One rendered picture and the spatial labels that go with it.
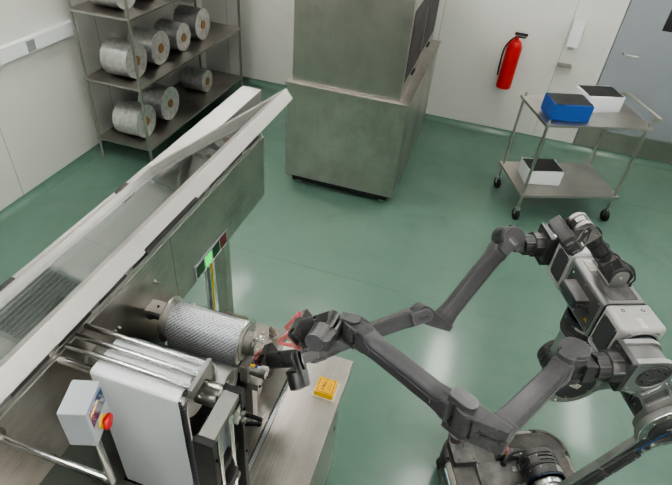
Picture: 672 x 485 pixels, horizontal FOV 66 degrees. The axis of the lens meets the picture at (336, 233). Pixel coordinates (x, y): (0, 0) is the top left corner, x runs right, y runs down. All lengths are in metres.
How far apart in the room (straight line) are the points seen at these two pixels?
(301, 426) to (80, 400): 1.00
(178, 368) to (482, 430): 0.72
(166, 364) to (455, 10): 4.80
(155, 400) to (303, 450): 0.65
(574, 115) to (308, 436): 3.22
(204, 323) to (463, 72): 4.60
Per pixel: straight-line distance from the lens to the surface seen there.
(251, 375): 1.71
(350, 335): 1.43
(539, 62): 5.72
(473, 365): 3.36
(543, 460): 2.62
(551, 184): 4.73
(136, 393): 1.39
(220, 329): 1.61
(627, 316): 1.63
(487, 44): 5.67
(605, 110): 4.67
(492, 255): 1.79
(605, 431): 3.41
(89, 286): 0.79
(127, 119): 4.86
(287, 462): 1.82
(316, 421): 1.90
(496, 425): 1.26
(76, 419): 1.03
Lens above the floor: 2.52
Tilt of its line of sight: 38 degrees down
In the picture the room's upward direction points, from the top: 6 degrees clockwise
